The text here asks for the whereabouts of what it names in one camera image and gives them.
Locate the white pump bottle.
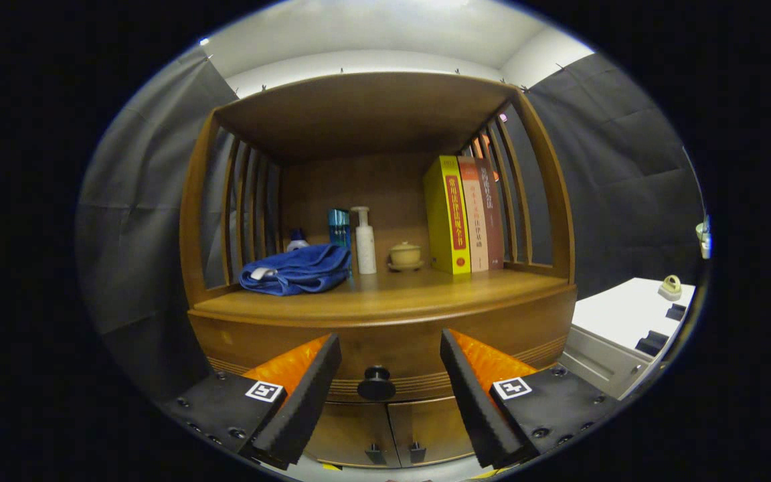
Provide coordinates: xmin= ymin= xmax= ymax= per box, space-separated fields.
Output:
xmin=350 ymin=206 xmax=377 ymax=275

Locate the wooden cabinet door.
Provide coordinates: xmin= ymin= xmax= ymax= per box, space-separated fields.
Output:
xmin=302 ymin=402 xmax=401 ymax=468
xmin=388 ymin=396 xmax=477 ymax=466

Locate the white side cabinet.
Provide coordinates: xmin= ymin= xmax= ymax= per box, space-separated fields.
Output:
xmin=560 ymin=277 xmax=696 ymax=401

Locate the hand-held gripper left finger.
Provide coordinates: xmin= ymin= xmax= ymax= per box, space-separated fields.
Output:
xmin=158 ymin=333 xmax=343 ymax=471

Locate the wooden countertop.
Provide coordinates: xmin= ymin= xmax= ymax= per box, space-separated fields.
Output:
xmin=188 ymin=268 xmax=577 ymax=329

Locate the brown book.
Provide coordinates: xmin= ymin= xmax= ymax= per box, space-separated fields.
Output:
xmin=474 ymin=158 xmax=505 ymax=270

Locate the blue glass bottle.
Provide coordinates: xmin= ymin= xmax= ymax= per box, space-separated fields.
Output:
xmin=329 ymin=208 xmax=352 ymax=252

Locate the yellow book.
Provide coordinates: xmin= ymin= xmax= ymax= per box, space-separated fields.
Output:
xmin=423 ymin=155 xmax=472 ymax=276

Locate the folded blue towel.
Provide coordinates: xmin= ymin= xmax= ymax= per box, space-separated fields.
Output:
xmin=239 ymin=244 xmax=353 ymax=297

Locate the wooden drawer with black knob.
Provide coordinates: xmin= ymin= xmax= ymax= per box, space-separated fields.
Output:
xmin=188 ymin=288 xmax=579 ymax=404

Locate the yellow lidded tea cup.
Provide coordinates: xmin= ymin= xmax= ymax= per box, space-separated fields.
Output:
xmin=387 ymin=241 xmax=425 ymax=272

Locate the beige book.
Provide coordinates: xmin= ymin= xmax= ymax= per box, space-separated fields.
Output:
xmin=458 ymin=157 xmax=490 ymax=272

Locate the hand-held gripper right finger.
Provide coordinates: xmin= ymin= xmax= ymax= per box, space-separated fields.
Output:
xmin=439 ymin=328 xmax=627 ymax=469

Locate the wooden cabinet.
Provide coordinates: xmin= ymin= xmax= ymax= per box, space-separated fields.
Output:
xmin=179 ymin=71 xmax=579 ymax=469

